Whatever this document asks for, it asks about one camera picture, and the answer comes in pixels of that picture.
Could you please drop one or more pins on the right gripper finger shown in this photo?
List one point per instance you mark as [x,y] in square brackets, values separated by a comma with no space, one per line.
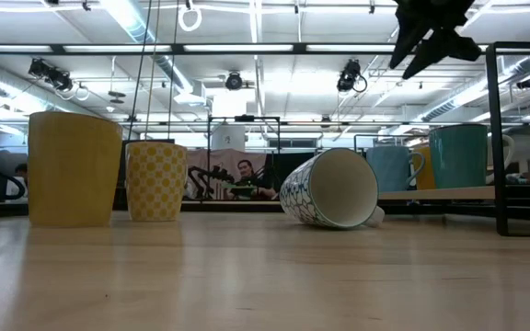
[407,37]
[449,43]

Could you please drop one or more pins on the light blue mug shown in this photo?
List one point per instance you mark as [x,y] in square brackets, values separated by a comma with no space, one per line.
[389,167]

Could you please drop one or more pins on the white mug blue mosaic pattern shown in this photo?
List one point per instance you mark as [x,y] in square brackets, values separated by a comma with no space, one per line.
[334,188]

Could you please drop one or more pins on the white mug yellow dots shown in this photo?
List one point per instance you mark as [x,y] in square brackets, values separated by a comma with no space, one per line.
[157,184]

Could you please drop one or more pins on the background black robot arm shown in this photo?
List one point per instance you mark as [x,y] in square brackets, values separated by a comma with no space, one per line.
[200,177]

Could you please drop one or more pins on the white light strip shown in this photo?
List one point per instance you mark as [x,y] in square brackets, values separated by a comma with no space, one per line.
[237,48]
[348,48]
[12,48]
[118,48]

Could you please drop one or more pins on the black partition panel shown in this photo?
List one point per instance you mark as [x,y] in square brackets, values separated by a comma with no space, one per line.
[274,174]

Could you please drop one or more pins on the person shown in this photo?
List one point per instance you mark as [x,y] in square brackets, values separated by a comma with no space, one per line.
[246,172]
[22,170]

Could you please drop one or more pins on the pink backdrop curtain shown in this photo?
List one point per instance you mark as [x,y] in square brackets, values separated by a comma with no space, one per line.
[210,158]

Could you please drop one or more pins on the black frame wooden shelf rack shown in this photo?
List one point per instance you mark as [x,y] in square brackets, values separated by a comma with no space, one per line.
[430,194]

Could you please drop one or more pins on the black background frame rig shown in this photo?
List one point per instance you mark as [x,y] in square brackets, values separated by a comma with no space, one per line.
[245,118]

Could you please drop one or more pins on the black table edge rail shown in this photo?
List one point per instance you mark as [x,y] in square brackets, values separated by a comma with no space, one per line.
[246,208]

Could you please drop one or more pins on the silver ceiling duct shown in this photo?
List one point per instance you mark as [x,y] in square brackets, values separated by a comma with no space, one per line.
[129,23]

